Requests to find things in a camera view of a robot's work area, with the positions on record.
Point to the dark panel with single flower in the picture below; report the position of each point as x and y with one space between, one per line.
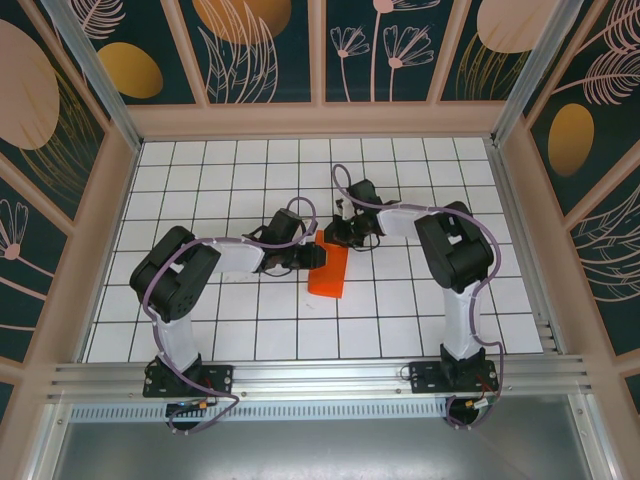
20 280

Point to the aluminium side rail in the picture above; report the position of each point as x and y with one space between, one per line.
525 250

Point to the dark panel with leaf outline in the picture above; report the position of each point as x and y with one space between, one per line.
240 30

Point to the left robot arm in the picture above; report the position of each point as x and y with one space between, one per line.
235 257

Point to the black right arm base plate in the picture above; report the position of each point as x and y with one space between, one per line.
425 377

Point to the dark panel with orange oval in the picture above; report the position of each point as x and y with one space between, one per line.
130 70

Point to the long aluminium base rail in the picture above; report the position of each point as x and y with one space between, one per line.
320 375

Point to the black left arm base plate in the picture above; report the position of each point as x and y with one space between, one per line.
220 380

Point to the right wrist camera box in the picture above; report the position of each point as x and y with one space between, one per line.
342 209

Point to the dark panel with gold fern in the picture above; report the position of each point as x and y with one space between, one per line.
500 25

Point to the dark panel with pink flowers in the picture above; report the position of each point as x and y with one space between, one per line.
375 75

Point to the orange paper sheet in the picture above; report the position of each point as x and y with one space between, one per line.
330 275

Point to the dark panel with peach circle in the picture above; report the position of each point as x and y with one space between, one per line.
30 100

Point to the grey metal sheet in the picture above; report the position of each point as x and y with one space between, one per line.
320 450

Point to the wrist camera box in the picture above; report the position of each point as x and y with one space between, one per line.
306 239
342 209

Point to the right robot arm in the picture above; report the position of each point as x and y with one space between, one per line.
400 222

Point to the aluminium corner post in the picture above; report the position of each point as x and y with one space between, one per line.
95 80
535 65

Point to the dark panel with feather and oval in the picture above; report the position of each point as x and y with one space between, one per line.
570 140

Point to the dark panel with feather outline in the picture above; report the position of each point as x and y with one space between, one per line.
610 260

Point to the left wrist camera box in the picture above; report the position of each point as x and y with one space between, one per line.
306 239

